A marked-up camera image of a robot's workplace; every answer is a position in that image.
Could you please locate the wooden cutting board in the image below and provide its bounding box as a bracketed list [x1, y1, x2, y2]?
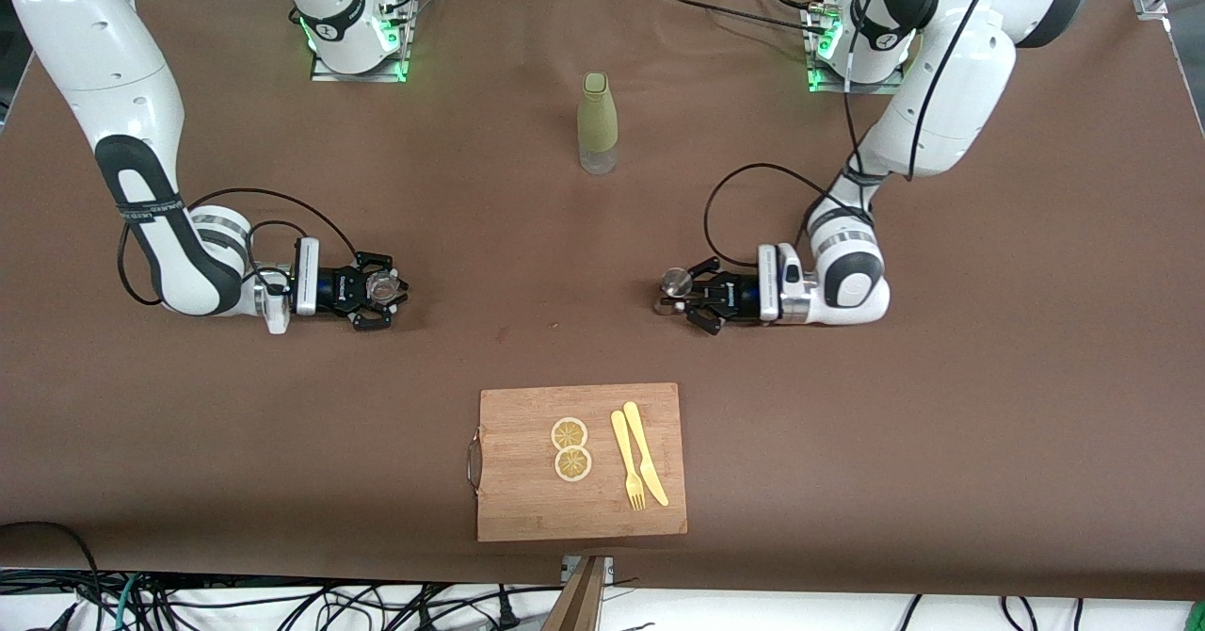
[466, 382, 688, 543]

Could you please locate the wooden post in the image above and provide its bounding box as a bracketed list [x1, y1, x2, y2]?
[541, 556, 608, 631]

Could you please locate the yellow plastic knife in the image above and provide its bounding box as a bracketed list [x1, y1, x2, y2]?
[622, 401, 670, 508]

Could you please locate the yellow plastic fork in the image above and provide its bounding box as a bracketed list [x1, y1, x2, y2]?
[610, 410, 648, 511]

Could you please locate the green sleeved glass bottle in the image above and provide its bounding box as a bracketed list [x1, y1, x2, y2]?
[577, 72, 619, 176]

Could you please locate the steel double jigger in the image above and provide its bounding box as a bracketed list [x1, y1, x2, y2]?
[655, 267, 696, 317]

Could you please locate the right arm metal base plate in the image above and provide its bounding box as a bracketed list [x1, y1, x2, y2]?
[309, 0, 415, 84]

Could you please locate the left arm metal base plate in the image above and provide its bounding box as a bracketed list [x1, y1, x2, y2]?
[805, 0, 909, 95]

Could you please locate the black power cable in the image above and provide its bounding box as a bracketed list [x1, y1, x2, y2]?
[654, 0, 839, 39]

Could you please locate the green floor cable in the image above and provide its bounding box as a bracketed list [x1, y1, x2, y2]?
[111, 574, 142, 631]

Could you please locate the thick black floor cable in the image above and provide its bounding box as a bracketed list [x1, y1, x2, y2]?
[0, 521, 104, 631]

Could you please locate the brown table cover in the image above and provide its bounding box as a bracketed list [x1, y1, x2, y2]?
[0, 0, 1205, 604]

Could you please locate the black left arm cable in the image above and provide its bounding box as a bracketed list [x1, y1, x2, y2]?
[704, 0, 1013, 279]

